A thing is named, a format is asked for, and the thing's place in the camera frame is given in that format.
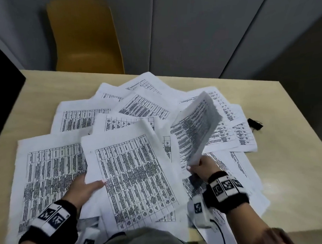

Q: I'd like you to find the yellow plastic chair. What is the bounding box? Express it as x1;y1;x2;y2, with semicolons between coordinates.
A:
46;0;125;78

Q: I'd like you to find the brown scrunchie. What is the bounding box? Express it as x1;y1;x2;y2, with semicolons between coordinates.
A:
251;226;296;244

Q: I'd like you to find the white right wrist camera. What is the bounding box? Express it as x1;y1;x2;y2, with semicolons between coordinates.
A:
187;194;217;230

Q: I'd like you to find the person's right hand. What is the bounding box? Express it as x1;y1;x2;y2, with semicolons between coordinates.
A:
186;155;222;184

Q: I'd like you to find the pile of printed papers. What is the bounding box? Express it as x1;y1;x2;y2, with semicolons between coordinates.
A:
0;67;273;244

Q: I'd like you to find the person's right forearm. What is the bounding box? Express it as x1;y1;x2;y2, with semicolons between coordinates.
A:
225;201;297;244

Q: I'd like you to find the black left wristband with markers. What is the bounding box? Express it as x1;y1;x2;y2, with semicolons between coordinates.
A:
16;198;79;244

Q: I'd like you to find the black cable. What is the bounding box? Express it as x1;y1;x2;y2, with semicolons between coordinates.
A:
212;219;227;244

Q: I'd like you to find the grey green shirt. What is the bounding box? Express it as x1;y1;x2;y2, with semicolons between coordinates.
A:
91;224;209;244

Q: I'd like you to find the single printed paper sheet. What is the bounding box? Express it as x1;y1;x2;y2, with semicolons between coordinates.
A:
168;90;225;168
80;117;190;232

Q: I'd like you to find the black binder clip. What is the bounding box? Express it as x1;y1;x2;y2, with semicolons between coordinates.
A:
246;118;264;131

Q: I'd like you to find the black monitor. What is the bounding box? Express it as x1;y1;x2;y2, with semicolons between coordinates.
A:
0;32;29;146

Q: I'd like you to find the person's left hand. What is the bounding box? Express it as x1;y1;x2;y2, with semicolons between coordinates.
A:
61;172;108;215

